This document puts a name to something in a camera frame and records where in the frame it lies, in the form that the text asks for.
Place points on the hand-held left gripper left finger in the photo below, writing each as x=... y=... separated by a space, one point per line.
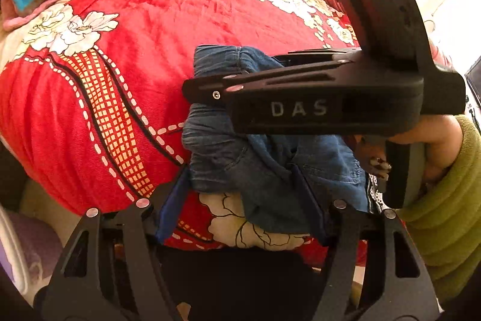
x=171 y=210

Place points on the red floral blanket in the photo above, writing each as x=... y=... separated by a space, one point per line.
x=112 y=80

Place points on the lavender cloth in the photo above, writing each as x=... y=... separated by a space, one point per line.
x=37 y=249

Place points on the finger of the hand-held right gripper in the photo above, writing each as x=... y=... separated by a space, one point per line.
x=263 y=82
x=319 y=54

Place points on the person's right hand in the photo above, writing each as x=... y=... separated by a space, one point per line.
x=439 y=140

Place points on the person's right forearm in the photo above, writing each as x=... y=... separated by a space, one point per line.
x=451 y=230

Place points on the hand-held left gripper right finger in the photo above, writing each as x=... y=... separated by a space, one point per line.
x=345 y=249

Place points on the blue denim pants lace hems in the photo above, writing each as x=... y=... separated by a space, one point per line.
x=263 y=170

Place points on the beige bed sheet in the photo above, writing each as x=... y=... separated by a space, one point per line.
x=43 y=198

